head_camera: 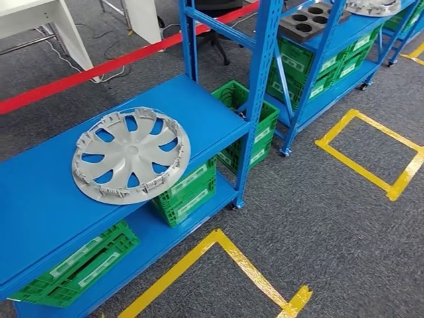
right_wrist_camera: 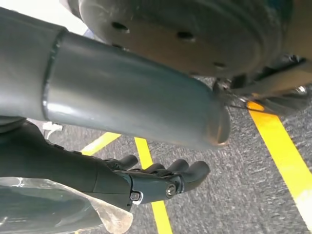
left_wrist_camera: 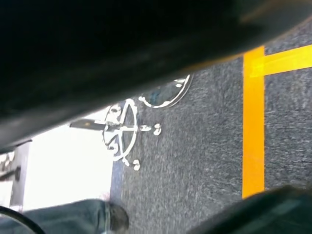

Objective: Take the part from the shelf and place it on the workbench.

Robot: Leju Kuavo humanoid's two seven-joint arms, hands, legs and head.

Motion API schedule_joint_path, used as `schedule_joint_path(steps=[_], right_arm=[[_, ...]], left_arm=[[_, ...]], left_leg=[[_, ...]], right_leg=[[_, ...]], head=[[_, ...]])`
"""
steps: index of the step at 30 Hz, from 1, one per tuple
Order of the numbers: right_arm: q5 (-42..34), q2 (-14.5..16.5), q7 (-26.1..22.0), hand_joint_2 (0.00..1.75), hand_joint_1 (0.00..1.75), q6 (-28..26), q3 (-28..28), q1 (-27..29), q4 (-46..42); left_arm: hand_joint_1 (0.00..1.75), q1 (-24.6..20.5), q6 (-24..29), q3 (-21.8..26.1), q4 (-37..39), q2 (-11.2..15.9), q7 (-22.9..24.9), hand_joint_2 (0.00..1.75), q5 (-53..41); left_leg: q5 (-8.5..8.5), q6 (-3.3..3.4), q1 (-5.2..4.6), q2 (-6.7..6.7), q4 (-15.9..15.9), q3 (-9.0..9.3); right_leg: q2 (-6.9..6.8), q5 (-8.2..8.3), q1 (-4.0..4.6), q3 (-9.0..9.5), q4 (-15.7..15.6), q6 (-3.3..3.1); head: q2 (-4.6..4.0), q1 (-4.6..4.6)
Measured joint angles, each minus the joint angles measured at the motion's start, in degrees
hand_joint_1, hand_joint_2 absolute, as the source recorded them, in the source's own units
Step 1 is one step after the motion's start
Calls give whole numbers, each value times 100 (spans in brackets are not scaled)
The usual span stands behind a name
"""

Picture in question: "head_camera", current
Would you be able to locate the yellow floor tape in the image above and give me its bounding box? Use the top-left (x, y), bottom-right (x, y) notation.
top-left (118, 228), bottom-right (314, 318)
top-left (400, 41), bottom-right (424, 67)
top-left (315, 109), bottom-right (424, 202)

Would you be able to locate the white floor cable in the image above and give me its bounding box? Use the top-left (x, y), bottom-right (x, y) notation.
top-left (35, 26), bottom-right (127, 84)

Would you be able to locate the black cable bundle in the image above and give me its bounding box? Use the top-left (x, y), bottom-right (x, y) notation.
top-left (220, 87), bottom-right (247, 120)

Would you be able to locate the black office chair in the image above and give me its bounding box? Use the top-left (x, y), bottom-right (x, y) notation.
top-left (193, 0), bottom-right (244, 67)

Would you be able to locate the open green plastic crate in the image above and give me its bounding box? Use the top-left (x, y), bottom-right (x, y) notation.
top-left (211, 79), bottom-right (281, 148)

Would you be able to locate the black foam tray with holes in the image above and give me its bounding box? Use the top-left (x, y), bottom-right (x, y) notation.
top-left (279, 2), bottom-right (352, 44)

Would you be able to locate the long red barrier belt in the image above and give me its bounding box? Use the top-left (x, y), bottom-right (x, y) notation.
top-left (0, 0), bottom-right (260, 116)

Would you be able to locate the blue neighbouring shelf rack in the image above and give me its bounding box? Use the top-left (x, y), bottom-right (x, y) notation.
top-left (262, 0), bottom-right (424, 158)

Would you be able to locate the white desk panel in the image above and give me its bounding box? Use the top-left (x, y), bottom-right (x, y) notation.
top-left (124, 0), bottom-right (162, 45)

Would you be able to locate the blue metal shelf rack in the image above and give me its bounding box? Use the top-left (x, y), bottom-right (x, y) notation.
top-left (0, 0), bottom-right (285, 318)
top-left (377, 0), bottom-right (424, 68)

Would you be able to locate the white table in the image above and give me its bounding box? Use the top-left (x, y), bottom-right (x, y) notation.
top-left (0, 0), bottom-right (102, 84)

